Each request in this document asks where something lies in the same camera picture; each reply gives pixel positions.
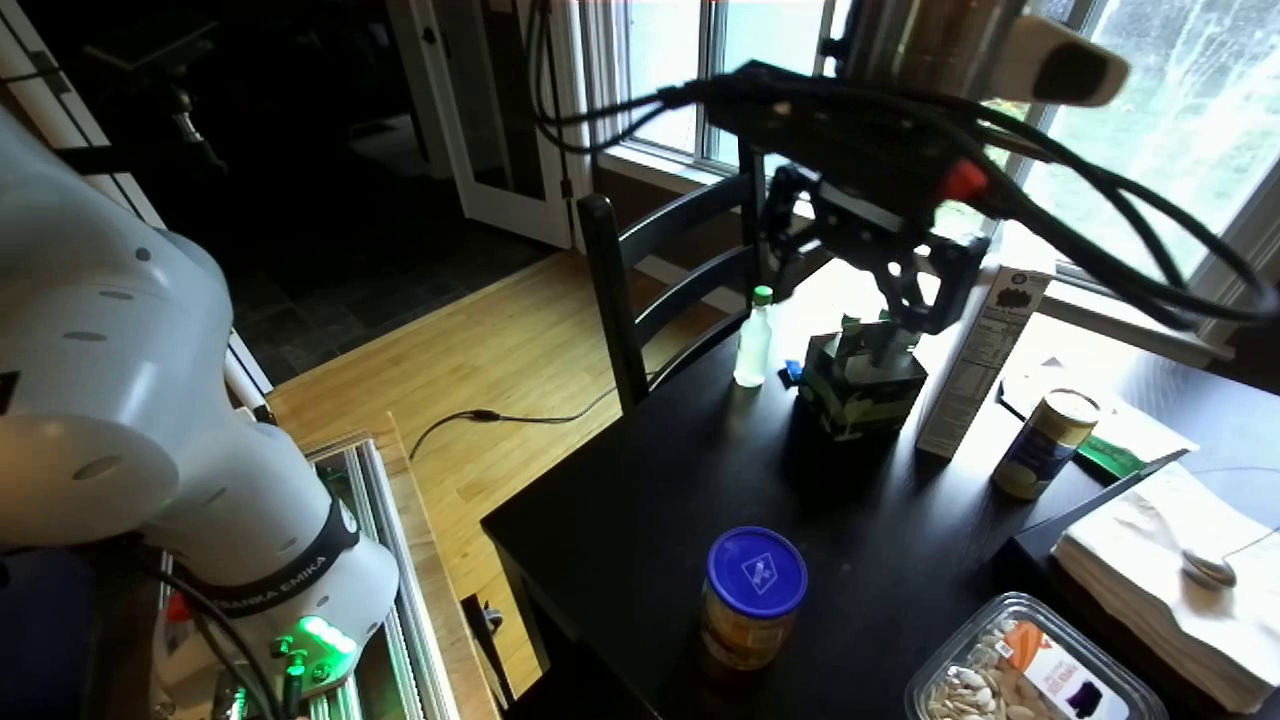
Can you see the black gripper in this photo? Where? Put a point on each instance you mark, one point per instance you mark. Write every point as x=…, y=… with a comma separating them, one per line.
x=880, y=226

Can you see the silver metal spoon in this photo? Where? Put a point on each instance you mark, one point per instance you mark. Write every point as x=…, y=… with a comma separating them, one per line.
x=1206, y=569

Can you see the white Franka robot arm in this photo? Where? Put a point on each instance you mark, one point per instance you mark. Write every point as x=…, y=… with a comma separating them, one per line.
x=123, y=361

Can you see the dark box caddy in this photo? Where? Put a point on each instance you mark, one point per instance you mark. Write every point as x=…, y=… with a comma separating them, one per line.
x=861, y=392

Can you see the small blue object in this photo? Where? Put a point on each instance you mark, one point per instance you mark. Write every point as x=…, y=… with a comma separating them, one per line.
x=788, y=375

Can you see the small white bottle green cap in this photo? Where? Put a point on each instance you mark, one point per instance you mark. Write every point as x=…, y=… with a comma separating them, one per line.
x=754, y=350

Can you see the tall white carton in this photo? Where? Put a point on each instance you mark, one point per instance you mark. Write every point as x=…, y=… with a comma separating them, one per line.
x=980, y=361

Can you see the black wooden chair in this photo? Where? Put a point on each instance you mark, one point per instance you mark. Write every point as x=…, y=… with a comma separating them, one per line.
x=607, y=305

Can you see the green white packet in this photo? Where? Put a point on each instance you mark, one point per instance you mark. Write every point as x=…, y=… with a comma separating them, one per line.
x=1106, y=460

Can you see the white glass door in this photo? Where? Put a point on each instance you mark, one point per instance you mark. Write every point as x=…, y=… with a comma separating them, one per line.
x=563, y=132

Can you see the jar with blue lid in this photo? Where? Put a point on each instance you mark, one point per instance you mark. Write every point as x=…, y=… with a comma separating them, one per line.
x=754, y=601

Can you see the white framed window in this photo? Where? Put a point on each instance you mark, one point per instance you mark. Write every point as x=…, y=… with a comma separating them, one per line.
x=1202, y=105

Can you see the clear plastic food container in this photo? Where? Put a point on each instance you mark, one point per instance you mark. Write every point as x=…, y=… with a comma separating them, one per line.
x=1015, y=667

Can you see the white napkin stack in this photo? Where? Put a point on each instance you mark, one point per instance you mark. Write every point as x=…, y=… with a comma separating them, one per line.
x=1146, y=586

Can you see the green clamp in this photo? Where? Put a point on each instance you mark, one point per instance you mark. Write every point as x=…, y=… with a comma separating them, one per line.
x=315, y=655

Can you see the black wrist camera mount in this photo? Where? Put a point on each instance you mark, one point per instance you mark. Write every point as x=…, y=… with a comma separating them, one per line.
x=827, y=125

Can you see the aluminium frame stand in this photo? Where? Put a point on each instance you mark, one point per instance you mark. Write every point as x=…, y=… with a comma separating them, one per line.
x=384, y=533

